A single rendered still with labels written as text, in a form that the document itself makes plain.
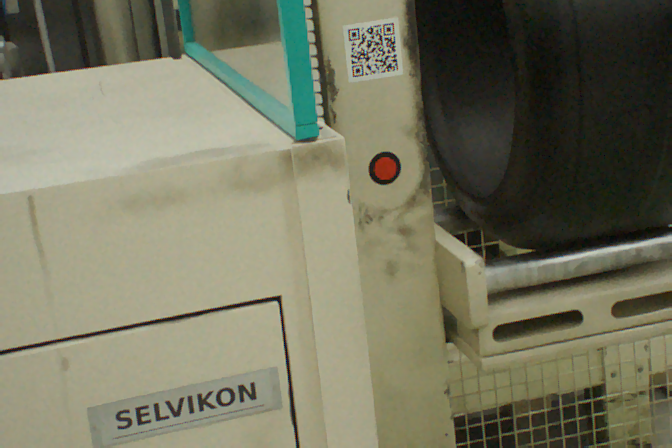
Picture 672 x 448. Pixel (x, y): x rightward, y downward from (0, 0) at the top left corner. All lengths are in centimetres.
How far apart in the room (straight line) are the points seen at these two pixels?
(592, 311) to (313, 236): 83
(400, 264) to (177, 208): 83
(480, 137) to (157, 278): 117
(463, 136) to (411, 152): 35
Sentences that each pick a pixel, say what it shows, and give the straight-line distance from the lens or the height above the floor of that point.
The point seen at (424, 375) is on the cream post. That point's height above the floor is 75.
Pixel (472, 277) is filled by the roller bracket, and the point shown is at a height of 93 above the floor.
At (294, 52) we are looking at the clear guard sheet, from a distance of 100.
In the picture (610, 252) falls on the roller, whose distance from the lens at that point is 183.
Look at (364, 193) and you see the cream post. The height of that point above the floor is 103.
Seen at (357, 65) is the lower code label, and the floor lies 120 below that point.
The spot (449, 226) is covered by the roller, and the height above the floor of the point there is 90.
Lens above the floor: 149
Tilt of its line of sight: 15 degrees down
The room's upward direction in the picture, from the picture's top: 6 degrees counter-clockwise
